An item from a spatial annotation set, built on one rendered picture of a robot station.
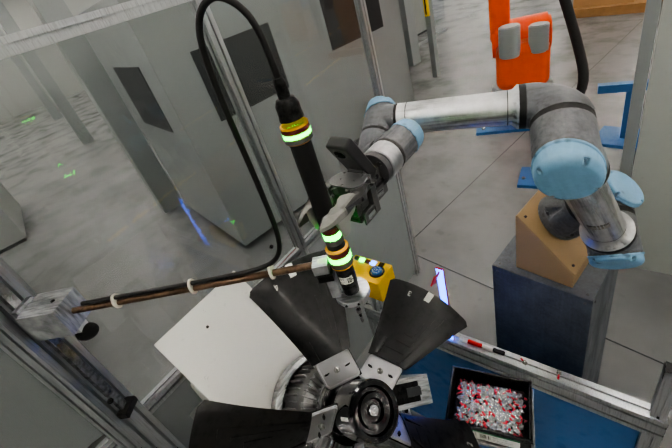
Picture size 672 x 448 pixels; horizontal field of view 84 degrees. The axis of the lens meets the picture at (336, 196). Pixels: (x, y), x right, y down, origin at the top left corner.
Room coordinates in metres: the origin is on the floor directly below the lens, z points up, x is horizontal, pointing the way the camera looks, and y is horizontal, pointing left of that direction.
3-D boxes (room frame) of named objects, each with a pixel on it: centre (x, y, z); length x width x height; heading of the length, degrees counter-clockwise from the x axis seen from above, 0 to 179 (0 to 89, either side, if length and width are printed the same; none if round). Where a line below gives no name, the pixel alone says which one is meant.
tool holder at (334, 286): (0.53, 0.04, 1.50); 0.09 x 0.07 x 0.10; 79
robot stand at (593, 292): (0.86, -0.65, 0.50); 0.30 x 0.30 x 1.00; 36
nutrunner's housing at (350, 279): (0.53, 0.03, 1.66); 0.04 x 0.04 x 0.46
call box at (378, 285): (0.99, -0.02, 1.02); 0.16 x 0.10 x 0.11; 44
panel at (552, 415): (0.71, -0.30, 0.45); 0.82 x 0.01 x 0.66; 44
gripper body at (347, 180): (0.60, -0.05, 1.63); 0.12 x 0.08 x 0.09; 135
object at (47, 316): (0.64, 0.64, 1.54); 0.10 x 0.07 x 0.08; 79
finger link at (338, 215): (0.51, 0.00, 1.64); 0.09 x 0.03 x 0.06; 145
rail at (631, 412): (0.71, -0.30, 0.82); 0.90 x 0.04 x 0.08; 44
